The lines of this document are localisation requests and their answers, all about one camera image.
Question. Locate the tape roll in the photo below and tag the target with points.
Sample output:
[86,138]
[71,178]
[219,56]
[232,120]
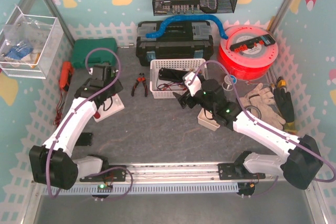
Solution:
[254,111]

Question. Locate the orange multimeter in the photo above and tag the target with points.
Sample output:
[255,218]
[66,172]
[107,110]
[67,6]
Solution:
[66,74]

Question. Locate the small white tray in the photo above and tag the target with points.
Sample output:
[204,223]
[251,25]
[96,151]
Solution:
[205,119]

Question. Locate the solder wire spool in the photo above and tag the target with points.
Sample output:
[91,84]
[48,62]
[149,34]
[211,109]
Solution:
[228,82]

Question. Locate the black glove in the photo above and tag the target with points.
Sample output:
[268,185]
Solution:
[284,104]

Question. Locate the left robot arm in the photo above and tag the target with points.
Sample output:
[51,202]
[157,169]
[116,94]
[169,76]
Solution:
[51,163]

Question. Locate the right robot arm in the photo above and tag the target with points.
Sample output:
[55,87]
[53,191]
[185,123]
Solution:
[295,158]

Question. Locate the blue white gloves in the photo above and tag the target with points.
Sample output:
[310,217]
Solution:
[20,52]

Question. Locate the white peg fixture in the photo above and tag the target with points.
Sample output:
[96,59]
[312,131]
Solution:
[110,107]

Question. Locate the clear acrylic box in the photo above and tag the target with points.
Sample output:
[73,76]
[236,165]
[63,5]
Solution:
[43,32]

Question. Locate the white perforated basket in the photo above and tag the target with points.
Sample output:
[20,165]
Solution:
[163,89]

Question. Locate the white work gloves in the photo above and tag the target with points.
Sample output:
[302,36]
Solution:
[263,98]

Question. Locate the orange black pliers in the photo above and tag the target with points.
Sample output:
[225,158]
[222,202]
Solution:
[140,79]

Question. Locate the aluminium rail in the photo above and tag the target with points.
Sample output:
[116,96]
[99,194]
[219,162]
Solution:
[184,172]

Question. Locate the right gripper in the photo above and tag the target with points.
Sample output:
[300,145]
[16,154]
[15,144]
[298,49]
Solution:
[186,98]

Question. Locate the black toolbox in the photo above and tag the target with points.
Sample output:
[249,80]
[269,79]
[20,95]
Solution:
[181,40]

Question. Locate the red multimeter leads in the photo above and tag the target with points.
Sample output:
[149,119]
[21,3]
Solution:
[59,109]

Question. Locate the black red connector strip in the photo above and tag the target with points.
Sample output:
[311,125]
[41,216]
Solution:
[266,40]

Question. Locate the grey slotted cable duct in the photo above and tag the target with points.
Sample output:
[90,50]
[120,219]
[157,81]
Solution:
[141,189]

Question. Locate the green plastic case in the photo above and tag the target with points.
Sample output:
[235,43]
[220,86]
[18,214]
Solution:
[83,46]

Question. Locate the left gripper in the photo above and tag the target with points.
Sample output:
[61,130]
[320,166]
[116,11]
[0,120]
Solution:
[113,87]

